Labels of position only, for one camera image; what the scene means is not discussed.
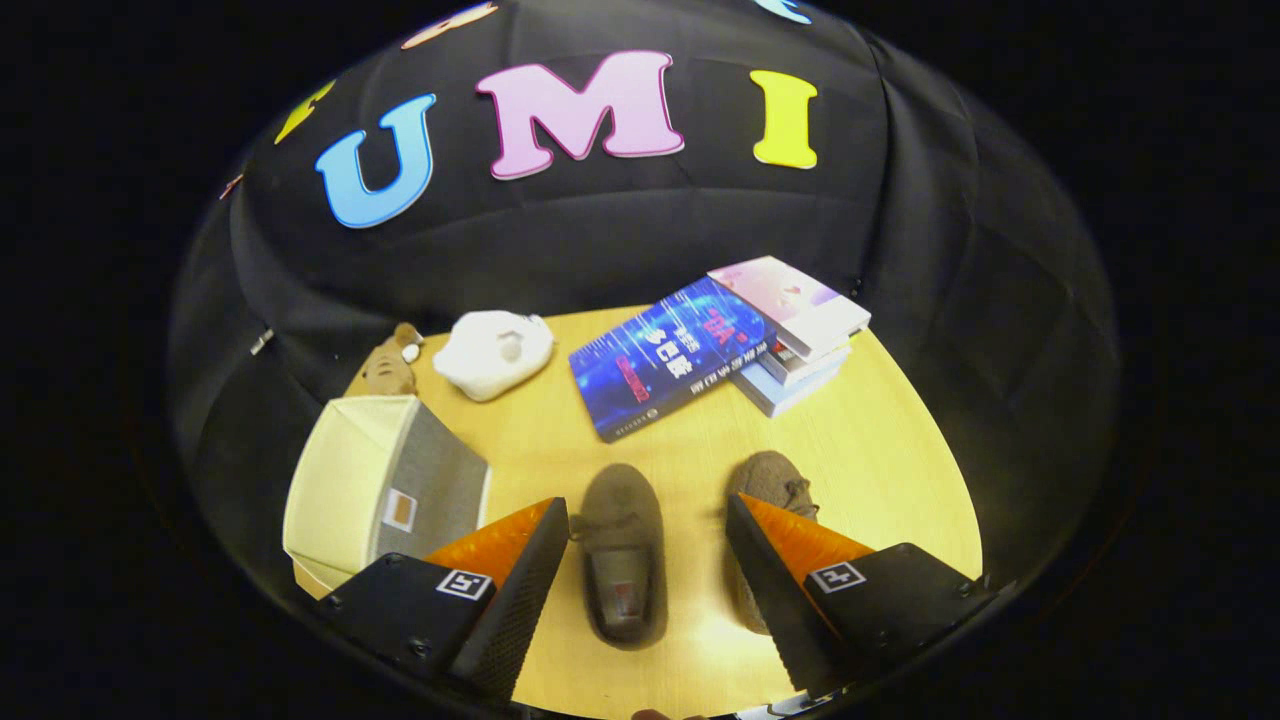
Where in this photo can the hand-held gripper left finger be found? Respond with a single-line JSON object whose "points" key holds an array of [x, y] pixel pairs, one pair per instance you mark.
{"points": [[520, 600]]}

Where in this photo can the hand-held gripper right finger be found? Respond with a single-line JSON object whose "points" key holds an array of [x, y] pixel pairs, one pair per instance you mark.
{"points": [[770, 590]]}

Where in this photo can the black backdrop cloth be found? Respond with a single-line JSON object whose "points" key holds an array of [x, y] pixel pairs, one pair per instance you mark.
{"points": [[620, 230]]}

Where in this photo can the brown fuzzy shoe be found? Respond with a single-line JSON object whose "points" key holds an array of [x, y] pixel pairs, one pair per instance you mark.
{"points": [[775, 480], [620, 510]]}

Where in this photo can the white-spined book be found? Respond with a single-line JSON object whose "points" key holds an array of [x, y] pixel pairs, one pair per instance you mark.
{"points": [[810, 362]]}

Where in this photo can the metal clip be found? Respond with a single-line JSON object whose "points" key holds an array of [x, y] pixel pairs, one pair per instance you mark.
{"points": [[262, 342]]}

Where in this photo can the light blue book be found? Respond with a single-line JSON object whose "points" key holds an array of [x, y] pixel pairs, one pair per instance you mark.
{"points": [[790, 395]]}

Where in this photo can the red clip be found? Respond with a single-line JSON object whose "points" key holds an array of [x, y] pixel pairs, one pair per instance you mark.
{"points": [[231, 187]]}

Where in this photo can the grey fabric storage box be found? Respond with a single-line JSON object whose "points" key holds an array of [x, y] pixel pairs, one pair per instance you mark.
{"points": [[350, 480]]}

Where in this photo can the white plush toy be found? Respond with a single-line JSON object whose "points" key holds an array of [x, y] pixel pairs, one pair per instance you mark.
{"points": [[490, 350]]}

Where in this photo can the brown striped plush toy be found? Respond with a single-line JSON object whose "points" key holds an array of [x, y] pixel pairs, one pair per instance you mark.
{"points": [[388, 370]]}

